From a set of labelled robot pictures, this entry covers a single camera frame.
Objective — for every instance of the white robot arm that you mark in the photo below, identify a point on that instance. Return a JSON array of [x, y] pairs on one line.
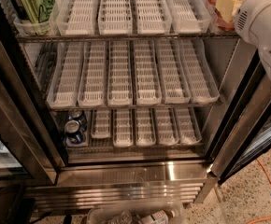
[[265, 57]]

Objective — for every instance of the fridge door right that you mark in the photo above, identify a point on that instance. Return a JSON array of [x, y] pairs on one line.
[[244, 129]]

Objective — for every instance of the fridge door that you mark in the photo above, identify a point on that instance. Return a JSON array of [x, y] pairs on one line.
[[27, 154], [244, 129]]

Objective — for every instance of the blue pepsi can behind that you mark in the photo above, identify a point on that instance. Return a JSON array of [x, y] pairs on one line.
[[79, 116]]

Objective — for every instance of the blue pepsi can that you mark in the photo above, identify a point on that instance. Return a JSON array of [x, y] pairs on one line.
[[79, 116], [73, 132]]

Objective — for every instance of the green drink can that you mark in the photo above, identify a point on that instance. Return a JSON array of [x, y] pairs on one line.
[[37, 12]]

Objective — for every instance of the blue pepsi can front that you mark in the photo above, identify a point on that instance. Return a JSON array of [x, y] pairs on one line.
[[73, 132]]

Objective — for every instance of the steel fridge base grille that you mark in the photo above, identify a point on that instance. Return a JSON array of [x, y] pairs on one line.
[[83, 188]]

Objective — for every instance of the fridge door left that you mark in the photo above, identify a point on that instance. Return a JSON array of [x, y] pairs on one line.
[[27, 154]]

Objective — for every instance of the clear plastic bin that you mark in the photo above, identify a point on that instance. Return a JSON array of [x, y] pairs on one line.
[[130, 211]]

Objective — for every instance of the plastic bottle in bin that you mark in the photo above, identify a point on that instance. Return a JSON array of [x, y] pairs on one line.
[[159, 217]]

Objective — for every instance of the top wire shelf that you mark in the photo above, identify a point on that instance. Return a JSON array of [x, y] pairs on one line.
[[90, 38]]

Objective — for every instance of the wire shelf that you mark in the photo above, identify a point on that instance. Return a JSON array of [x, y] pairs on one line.
[[96, 107], [104, 148], [90, 38]]

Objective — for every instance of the middle wire shelf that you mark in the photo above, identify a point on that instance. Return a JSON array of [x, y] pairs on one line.
[[96, 107]]

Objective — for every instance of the bottom wire shelf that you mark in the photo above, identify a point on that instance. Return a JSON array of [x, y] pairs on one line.
[[104, 148]]

